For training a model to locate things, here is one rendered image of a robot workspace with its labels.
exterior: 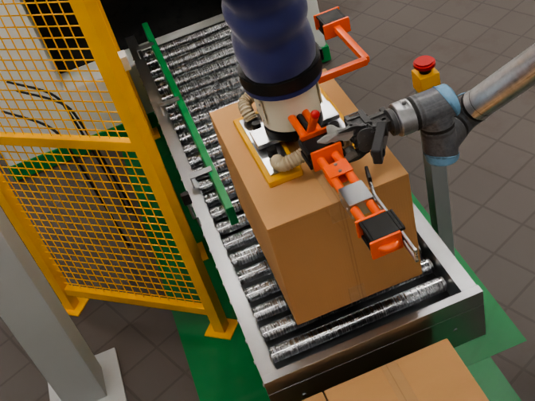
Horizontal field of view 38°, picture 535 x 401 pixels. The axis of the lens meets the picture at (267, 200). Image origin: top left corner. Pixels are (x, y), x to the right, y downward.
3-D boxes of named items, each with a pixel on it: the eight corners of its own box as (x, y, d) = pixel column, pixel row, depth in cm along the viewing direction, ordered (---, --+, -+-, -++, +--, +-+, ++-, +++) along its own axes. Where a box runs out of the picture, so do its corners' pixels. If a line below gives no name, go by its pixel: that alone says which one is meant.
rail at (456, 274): (251, 25, 416) (242, -6, 403) (259, 22, 416) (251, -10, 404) (466, 332, 243) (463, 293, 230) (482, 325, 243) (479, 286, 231)
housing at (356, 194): (339, 203, 184) (336, 188, 181) (365, 192, 185) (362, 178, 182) (350, 220, 179) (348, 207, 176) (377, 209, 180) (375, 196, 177)
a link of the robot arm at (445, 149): (469, 149, 210) (464, 110, 203) (451, 173, 204) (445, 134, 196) (437, 144, 216) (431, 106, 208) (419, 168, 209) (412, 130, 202)
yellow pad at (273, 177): (233, 125, 235) (229, 111, 231) (263, 112, 236) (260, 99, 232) (270, 188, 209) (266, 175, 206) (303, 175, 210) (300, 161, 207)
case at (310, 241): (240, 204, 269) (208, 112, 242) (345, 161, 272) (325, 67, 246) (297, 325, 224) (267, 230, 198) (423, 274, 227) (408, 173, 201)
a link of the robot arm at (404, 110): (419, 137, 198) (415, 107, 191) (402, 144, 197) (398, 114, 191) (404, 119, 204) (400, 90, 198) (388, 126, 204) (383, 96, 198)
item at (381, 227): (357, 236, 174) (353, 220, 171) (387, 223, 175) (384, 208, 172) (372, 260, 168) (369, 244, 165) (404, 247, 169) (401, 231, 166)
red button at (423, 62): (410, 69, 250) (408, 59, 247) (430, 62, 250) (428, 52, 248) (419, 79, 245) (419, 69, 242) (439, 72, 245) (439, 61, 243)
